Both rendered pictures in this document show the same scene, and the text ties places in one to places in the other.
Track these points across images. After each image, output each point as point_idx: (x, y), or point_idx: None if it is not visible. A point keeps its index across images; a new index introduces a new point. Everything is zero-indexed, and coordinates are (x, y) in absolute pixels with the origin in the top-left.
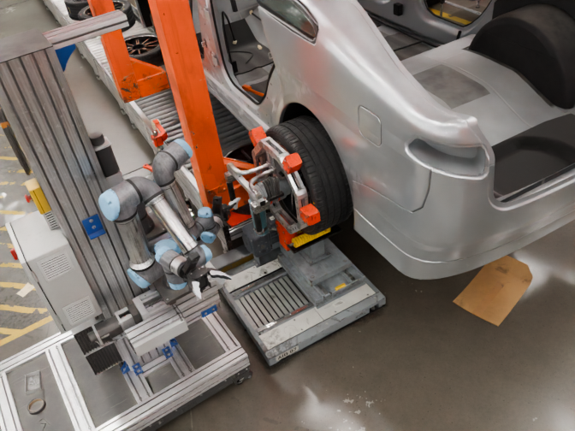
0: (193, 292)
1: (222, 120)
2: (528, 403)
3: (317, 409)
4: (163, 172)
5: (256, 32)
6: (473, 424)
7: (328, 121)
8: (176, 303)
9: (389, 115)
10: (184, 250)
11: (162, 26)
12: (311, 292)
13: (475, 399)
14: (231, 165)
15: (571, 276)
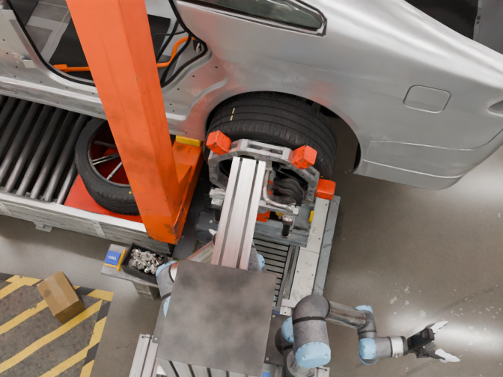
0: (424, 357)
1: None
2: (486, 206)
3: (381, 325)
4: (256, 268)
5: None
6: (474, 248)
7: (339, 101)
8: None
9: (469, 88)
10: (361, 326)
11: (142, 107)
12: (292, 238)
13: (459, 230)
14: (223, 192)
15: None
